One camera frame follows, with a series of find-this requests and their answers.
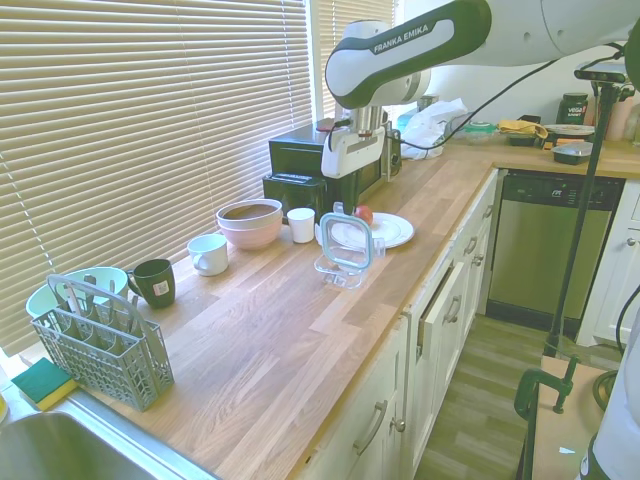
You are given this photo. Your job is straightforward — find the green and yellow sponge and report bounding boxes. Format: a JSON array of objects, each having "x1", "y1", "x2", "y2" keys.
[{"x1": 10, "y1": 356, "x2": 79, "y2": 413}]

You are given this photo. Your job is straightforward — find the mint green bowl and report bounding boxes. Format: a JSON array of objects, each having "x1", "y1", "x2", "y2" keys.
[{"x1": 25, "y1": 266, "x2": 129, "y2": 321}]

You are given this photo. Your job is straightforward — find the metal bar drawer handle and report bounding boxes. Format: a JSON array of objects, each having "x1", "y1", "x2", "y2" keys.
[{"x1": 351, "y1": 399, "x2": 389, "y2": 457}]

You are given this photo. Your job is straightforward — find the white base cabinet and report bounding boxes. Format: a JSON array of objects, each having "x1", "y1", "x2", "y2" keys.
[{"x1": 299, "y1": 167, "x2": 507, "y2": 480}]

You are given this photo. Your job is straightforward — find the stainless steel dishwasher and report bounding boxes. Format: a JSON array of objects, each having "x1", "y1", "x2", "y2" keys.
[{"x1": 486, "y1": 169, "x2": 627, "y2": 326}]

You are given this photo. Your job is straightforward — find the wide white mug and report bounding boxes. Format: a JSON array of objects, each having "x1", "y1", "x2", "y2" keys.
[{"x1": 186, "y1": 233, "x2": 230, "y2": 278}]

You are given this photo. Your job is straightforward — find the clear glass food container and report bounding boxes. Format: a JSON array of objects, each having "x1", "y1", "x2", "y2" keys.
[{"x1": 313, "y1": 251, "x2": 369, "y2": 291}]

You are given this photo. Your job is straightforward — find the white dinner plate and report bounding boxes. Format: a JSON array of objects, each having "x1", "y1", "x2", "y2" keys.
[{"x1": 329, "y1": 211, "x2": 417, "y2": 250}]

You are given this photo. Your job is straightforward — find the yellow cloth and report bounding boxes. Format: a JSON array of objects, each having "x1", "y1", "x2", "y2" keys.
[{"x1": 498, "y1": 118, "x2": 550, "y2": 140}]

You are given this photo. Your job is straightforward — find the grey bowl with brown inside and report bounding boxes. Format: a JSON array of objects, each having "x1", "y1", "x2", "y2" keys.
[{"x1": 215, "y1": 198, "x2": 284, "y2": 232}]

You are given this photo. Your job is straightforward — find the black takeout tray with foil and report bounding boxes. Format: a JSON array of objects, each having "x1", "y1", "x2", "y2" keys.
[{"x1": 550, "y1": 140, "x2": 595, "y2": 166}]

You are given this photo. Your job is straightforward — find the black protein powder tub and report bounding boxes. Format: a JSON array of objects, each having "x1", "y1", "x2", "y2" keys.
[{"x1": 555, "y1": 91, "x2": 590, "y2": 127}]

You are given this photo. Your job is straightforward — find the white corner cabinet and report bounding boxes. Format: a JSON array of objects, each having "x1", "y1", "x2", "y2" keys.
[{"x1": 578, "y1": 178, "x2": 640, "y2": 347}]

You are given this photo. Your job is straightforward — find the grey plastic cutlery basket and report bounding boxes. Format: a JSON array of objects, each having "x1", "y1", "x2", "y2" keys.
[{"x1": 30, "y1": 273, "x2": 176, "y2": 413}]

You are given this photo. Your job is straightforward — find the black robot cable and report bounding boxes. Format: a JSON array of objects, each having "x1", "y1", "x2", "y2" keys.
[{"x1": 398, "y1": 57, "x2": 559, "y2": 151}]

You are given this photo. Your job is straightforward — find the dark green mug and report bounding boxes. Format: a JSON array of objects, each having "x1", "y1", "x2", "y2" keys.
[{"x1": 125, "y1": 258, "x2": 178, "y2": 310}]

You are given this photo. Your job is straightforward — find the tall white cup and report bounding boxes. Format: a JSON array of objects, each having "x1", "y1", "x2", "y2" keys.
[{"x1": 286, "y1": 207, "x2": 317, "y2": 245}]

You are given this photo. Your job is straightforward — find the wooden mount board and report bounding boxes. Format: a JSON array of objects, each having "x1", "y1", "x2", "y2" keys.
[{"x1": 522, "y1": 353, "x2": 617, "y2": 480}]

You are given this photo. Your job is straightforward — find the clear bowl with green lid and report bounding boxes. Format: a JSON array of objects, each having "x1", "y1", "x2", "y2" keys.
[{"x1": 446, "y1": 114, "x2": 501, "y2": 147}]

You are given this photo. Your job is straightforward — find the black toaster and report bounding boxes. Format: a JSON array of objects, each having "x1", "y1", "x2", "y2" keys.
[{"x1": 261, "y1": 172, "x2": 330, "y2": 224}]

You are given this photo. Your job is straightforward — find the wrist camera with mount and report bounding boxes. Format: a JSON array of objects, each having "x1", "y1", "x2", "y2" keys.
[{"x1": 314, "y1": 117, "x2": 352, "y2": 151}]

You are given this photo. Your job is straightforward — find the stainless steel double sink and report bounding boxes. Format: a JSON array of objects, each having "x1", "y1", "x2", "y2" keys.
[{"x1": 0, "y1": 388, "x2": 222, "y2": 480}]

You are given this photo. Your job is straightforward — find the narrow beige window blind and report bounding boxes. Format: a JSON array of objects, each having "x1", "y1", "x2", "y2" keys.
[{"x1": 316, "y1": 0, "x2": 401, "y2": 121}]

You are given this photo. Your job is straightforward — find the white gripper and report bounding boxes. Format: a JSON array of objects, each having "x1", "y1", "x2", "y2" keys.
[{"x1": 320, "y1": 124, "x2": 389, "y2": 214}]

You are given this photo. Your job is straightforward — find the pink bowl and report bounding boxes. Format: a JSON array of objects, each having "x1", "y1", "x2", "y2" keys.
[{"x1": 217, "y1": 212, "x2": 284, "y2": 252}]

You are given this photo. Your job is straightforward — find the white plastic bag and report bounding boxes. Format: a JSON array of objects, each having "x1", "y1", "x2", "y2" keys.
[{"x1": 401, "y1": 97, "x2": 472, "y2": 162}]

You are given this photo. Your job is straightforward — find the green metal clamp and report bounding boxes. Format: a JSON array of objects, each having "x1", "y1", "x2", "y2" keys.
[{"x1": 514, "y1": 354, "x2": 582, "y2": 422}]

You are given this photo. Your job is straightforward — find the wide beige window blind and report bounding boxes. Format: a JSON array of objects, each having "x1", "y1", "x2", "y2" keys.
[{"x1": 0, "y1": 0, "x2": 314, "y2": 359}]

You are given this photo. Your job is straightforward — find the clear lid with teal seal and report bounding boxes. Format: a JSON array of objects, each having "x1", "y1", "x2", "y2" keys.
[{"x1": 318, "y1": 199, "x2": 388, "y2": 279}]

